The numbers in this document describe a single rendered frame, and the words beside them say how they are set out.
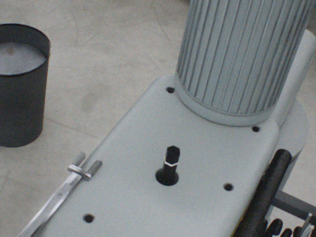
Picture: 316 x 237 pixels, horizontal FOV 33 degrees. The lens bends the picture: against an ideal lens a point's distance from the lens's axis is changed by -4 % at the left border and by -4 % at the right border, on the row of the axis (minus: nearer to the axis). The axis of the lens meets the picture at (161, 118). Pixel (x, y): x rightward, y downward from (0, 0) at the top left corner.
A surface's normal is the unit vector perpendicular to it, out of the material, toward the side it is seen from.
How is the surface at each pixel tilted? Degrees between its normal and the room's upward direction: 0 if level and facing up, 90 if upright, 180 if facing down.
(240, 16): 90
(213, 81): 90
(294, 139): 0
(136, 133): 0
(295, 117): 0
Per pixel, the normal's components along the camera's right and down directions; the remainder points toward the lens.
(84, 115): 0.15, -0.70
